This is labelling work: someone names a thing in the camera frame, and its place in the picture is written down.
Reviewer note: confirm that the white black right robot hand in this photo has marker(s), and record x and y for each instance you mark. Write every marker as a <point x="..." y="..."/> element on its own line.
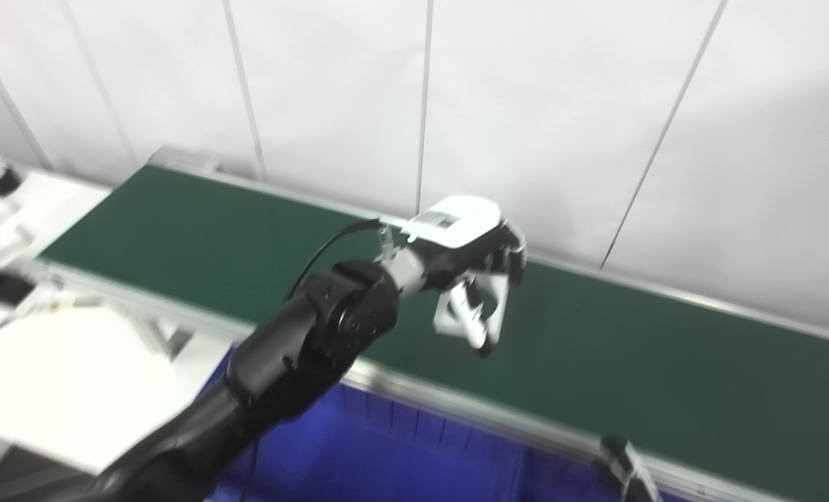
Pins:
<point x="630" y="477"/>

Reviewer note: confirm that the blue plastic bin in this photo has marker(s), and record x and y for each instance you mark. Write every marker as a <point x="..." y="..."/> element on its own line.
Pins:
<point x="560" y="481"/>
<point x="386" y="453"/>

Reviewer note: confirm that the grey conveyor motor housing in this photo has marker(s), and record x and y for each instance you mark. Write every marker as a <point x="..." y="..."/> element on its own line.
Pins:
<point x="177" y="157"/>

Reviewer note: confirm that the aluminium conveyor leg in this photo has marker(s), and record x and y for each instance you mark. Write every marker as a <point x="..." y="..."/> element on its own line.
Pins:
<point x="170" y="341"/>

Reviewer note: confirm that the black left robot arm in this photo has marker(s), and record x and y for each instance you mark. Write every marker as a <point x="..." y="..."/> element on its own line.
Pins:
<point x="282" y="355"/>

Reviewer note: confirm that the white square part with hole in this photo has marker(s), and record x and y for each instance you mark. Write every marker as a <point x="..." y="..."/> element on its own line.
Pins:
<point x="445" y="321"/>

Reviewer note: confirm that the green conveyor belt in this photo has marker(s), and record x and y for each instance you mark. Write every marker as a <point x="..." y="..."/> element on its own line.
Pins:
<point x="456" y="408"/>
<point x="212" y="244"/>

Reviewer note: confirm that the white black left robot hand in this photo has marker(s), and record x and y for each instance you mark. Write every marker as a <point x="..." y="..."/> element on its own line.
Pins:
<point x="456" y="230"/>

